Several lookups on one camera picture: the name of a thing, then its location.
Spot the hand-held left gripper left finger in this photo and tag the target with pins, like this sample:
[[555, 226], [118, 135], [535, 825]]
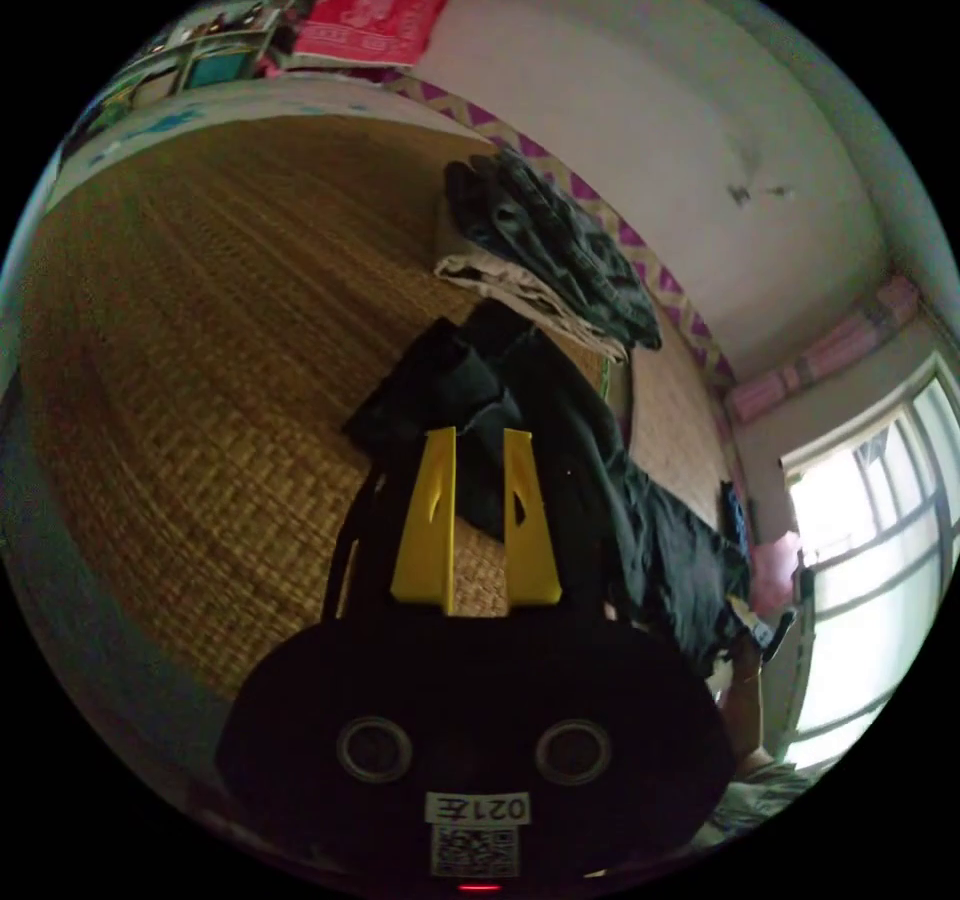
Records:
[[427, 540]]

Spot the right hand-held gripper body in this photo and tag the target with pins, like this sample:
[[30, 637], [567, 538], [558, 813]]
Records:
[[776, 630]]

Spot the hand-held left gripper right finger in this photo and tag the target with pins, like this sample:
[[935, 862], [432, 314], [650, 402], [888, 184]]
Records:
[[534, 555]]

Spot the black pants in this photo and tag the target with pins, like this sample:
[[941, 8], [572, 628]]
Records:
[[600, 465]]

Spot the person's right hand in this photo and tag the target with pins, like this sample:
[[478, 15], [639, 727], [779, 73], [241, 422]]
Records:
[[746, 690]]

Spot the window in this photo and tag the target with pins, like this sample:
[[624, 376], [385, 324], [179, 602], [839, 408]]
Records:
[[877, 555]]

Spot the person's body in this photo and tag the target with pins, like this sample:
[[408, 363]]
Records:
[[765, 795]]

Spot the pink curtain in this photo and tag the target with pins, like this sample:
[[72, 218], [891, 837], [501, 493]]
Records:
[[825, 352]]

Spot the pile of clothes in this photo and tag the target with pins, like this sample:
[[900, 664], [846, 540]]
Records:
[[555, 270]]

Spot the bed with woven mat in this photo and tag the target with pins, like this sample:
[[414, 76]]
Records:
[[195, 360]]

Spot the red patterned cloth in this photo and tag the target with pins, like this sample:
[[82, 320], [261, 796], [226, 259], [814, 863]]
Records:
[[371, 7]]

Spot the shelf with items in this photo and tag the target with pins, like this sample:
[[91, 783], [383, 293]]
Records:
[[202, 45]]

